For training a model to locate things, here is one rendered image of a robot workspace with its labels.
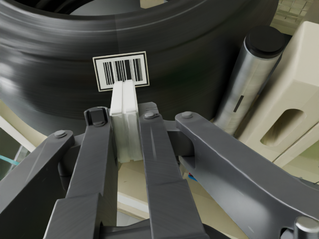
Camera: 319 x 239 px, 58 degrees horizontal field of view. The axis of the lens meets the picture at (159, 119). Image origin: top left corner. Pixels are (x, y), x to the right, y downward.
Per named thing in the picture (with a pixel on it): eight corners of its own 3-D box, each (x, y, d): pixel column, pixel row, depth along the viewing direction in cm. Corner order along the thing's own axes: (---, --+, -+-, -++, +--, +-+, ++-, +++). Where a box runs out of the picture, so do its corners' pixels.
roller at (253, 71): (226, 140, 64) (222, 159, 63) (206, 135, 65) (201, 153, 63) (289, 27, 33) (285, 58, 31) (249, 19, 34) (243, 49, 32)
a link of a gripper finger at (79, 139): (116, 169, 14) (54, 178, 14) (118, 128, 19) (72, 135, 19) (111, 142, 14) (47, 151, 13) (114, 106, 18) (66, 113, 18)
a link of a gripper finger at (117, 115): (132, 162, 16) (118, 164, 16) (129, 117, 22) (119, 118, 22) (123, 112, 15) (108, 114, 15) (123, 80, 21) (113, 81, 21)
